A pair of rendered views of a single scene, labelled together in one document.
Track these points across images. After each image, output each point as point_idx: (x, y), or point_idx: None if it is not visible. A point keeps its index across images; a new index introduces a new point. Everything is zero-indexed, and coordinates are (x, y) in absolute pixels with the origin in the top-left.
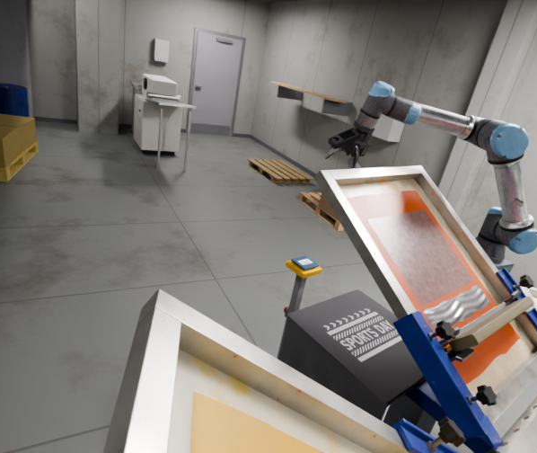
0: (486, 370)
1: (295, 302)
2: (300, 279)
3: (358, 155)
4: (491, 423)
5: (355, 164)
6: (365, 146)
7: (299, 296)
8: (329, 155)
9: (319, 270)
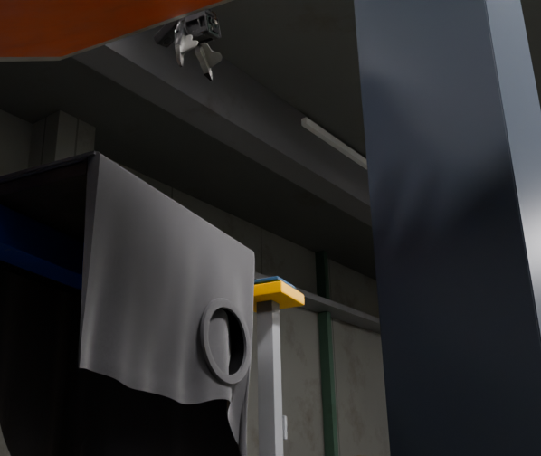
0: None
1: (258, 381)
2: (257, 322)
3: (179, 27)
4: None
5: (175, 40)
6: (196, 15)
7: (263, 365)
8: (204, 71)
9: (271, 284)
